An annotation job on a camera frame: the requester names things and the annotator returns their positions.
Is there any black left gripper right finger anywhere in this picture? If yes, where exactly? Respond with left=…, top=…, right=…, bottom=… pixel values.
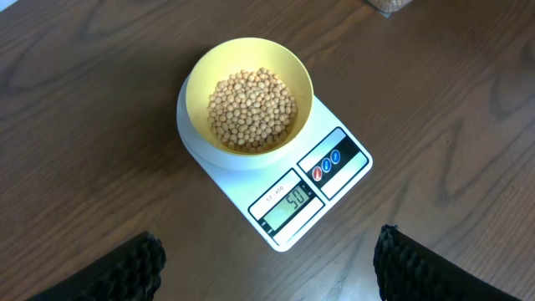
left=373, top=224, right=517, bottom=301

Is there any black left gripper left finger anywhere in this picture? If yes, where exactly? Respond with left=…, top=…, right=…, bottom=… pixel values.
left=28, top=232, right=166, bottom=301

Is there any white digital kitchen scale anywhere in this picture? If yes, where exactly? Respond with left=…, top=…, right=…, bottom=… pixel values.
left=176, top=88, right=373, bottom=252

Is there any soybeans pile in bowl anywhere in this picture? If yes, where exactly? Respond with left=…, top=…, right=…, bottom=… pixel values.
left=206, top=68, right=298, bottom=153

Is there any yellow plastic bowl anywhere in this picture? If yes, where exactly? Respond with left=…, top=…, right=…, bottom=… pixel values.
left=186, top=38, right=313, bottom=157

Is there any clear container of soybeans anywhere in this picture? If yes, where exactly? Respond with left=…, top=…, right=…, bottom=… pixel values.
left=365, top=0, right=413, bottom=18

